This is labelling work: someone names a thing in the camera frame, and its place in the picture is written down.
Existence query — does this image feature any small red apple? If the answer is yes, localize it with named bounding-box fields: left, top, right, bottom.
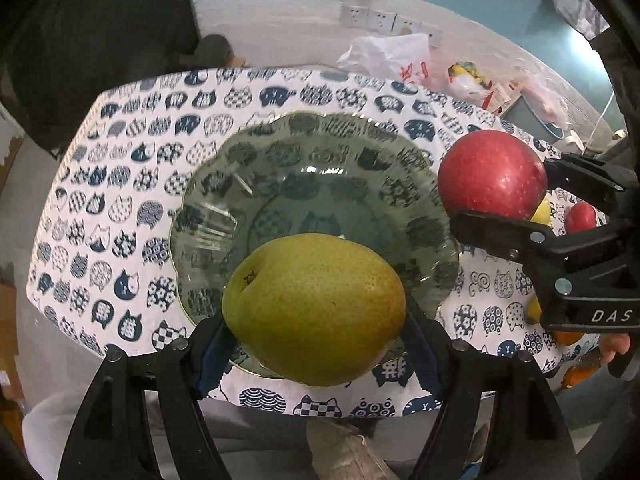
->
left=564, top=202, right=598, bottom=234

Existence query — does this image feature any large red apple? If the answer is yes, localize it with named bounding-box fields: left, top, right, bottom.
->
left=437, top=130, right=548, bottom=221

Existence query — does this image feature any yellow green pear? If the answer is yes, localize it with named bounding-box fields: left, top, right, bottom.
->
left=530, top=198, right=551, bottom=226

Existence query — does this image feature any person right hand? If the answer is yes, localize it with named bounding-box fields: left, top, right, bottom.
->
left=599, top=333, right=630, bottom=364

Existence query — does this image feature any blue trash bin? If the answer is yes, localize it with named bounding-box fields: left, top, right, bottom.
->
left=501, top=88, right=567, bottom=143

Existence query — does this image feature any cat pattern tablecloth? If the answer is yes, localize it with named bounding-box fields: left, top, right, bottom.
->
left=25, top=66, right=609, bottom=420

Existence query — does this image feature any white plastic bag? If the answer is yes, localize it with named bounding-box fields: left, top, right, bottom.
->
left=337, top=34, right=431, bottom=87

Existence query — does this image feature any green glass plate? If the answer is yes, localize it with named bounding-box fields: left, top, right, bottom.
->
left=169, top=110, right=461, bottom=380

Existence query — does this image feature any black chair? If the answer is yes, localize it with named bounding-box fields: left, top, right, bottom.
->
left=1, top=0, right=234, bottom=156

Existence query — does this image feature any white wall socket strip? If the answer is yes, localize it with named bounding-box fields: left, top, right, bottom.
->
left=338, top=3, right=442, bottom=48

